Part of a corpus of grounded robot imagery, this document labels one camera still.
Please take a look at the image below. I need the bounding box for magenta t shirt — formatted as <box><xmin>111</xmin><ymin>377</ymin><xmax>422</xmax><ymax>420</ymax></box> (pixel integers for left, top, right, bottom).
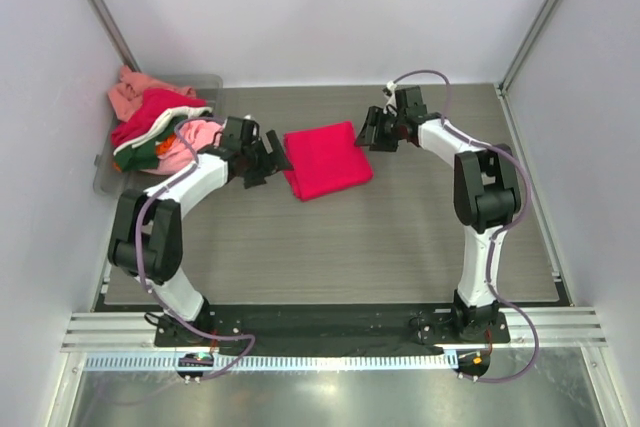
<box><xmin>283</xmin><ymin>121</ymin><xmax>374</xmax><ymax>201</ymax></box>

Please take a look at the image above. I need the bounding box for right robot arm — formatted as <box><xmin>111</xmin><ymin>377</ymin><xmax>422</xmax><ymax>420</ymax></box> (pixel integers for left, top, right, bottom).
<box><xmin>355</xmin><ymin>83</ymin><xmax>522</xmax><ymax>341</ymax></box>

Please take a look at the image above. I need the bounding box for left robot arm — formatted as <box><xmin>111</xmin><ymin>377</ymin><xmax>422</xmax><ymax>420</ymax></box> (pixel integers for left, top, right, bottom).
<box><xmin>107</xmin><ymin>117</ymin><xmax>293</xmax><ymax>339</ymax></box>

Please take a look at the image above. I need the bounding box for light pink t shirt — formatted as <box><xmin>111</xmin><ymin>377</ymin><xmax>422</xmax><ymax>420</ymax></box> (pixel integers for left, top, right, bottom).
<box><xmin>143</xmin><ymin>119</ymin><xmax>224</xmax><ymax>175</ymax></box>

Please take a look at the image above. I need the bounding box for orange garment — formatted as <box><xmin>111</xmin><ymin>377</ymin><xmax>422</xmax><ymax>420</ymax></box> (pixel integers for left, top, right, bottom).
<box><xmin>155</xmin><ymin>134</ymin><xmax>176</xmax><ymax>157</ymax></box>

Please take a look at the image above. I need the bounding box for crimson t shirt in tray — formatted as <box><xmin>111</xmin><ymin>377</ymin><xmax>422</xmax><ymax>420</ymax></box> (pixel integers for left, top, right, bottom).
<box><xmin>111</xmin><ymin>88</ymin><xmax>207</xmax><ymax>147</ymax></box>

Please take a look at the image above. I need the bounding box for green white t shirt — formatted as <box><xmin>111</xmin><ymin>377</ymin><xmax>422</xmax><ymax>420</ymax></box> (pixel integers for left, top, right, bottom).
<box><xmin>113</xmin><ymin>106</ymin><xmax>212</xmax><ymax>172</ymax></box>

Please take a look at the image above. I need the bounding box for salmon pink t shirt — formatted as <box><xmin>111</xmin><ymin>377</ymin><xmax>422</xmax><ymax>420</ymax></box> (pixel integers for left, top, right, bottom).
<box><xmin>107</xmin><ymin>65</ymin><xmax>196</xmax><ymax>122</ymax></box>

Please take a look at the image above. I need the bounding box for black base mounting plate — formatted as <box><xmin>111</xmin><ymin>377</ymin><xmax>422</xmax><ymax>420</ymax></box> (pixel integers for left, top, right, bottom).
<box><xmin>153</xmin><ymin>302</ymin><xmax>511</xmax><ymax>352</ymax></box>

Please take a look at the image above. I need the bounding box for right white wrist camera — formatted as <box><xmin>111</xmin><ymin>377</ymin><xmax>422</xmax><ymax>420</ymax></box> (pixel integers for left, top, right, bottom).
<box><xmin>383</xmin><ymin>81</ymin><xmax>398</xmax><ymax>116</ymax></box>

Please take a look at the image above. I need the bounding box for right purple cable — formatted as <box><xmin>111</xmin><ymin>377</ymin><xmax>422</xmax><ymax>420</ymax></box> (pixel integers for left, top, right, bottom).
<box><xmin>392</xmin><ymin>69</ymin><xmax>540</xmax><ymax>384</ymax></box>

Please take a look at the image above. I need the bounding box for right aluminium table rail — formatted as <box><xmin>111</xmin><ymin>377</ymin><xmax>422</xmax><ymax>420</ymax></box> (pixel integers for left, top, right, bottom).
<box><xmin>493</xmin><ymin>83</ymin><xmax>575</xmax><ymax>306</ymax></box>

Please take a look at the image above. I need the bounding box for left aluminium frame post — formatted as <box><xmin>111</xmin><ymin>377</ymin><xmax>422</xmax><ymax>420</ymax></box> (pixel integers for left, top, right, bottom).
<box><xmin>87</xmin><ymin>0</ymin><xmax>140</xmax><ymax>71</ymax></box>

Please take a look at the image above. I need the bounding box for aluminium frame post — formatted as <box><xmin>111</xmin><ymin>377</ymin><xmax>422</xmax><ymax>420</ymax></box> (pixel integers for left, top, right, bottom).
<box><xmin>87</xmin><ymin>0</ymin><xmax>140</xmax><ymax>71</ymax></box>
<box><xmin>497</xmin><ymin>0</ymin><xmax>563</xmax><ymax>97</ymax></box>

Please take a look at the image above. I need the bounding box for right aluminium frame post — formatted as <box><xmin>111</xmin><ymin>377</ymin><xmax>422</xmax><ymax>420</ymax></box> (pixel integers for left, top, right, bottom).
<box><xmin>497</xmin><ymin>0</ymin><xmax>563</xmax><ymax>97</ymax></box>

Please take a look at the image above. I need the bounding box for white slotted cable duct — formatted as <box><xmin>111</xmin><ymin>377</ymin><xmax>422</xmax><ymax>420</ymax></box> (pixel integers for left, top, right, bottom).
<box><xmin>84</xmin><ymin>350</ymin><xmax>458</xmax><ymax>373</ymax></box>

